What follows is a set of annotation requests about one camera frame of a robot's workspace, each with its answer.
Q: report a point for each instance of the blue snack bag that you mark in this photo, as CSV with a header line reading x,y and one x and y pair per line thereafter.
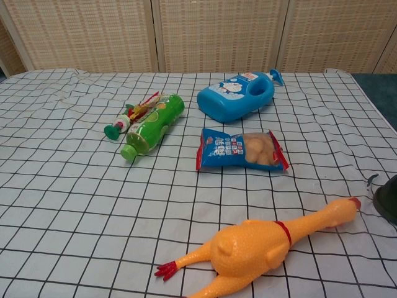
x,y
217,153

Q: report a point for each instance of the green plastic drink bottle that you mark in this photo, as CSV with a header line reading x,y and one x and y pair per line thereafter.
x,y
155,122

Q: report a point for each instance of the blue cartoon pump bottle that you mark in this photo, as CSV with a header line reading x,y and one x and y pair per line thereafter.
x,y
229,101

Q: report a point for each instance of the feather shuttlecock with green base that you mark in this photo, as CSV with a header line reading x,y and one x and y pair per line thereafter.
x,y
112,132

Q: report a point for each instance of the yellow rubber chicken toy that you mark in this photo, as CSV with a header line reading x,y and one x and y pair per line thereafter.
x,y
248,248

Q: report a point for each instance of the woven beige folding screen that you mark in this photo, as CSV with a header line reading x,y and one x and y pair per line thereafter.
x,y
217,34

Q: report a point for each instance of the white black checked tablecloth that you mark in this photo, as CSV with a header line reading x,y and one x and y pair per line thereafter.
x,y
77,201

